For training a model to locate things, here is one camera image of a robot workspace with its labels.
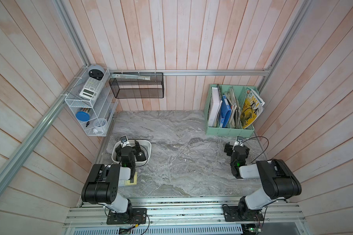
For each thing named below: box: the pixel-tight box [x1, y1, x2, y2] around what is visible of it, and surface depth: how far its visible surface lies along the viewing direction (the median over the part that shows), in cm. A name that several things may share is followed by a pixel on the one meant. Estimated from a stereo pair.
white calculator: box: [78, 76, 104, 101], surface depth 79 cm
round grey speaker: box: [87, 64, 105, 81], surface depth 83 cm
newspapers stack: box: [225, 88, 243, 129], surface depth 97 cm
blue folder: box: [219, 94, 232, 128], surface depth 98 cm
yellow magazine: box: [240, 87, 266, 130], surface depth 100 cm
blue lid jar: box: [75, 107, 91, 122], surface depth 79 cm
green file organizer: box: [203, 84, 259, 138], surface depth 103 cm
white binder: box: [207, 86, 223, 128], surface depth 97 cm
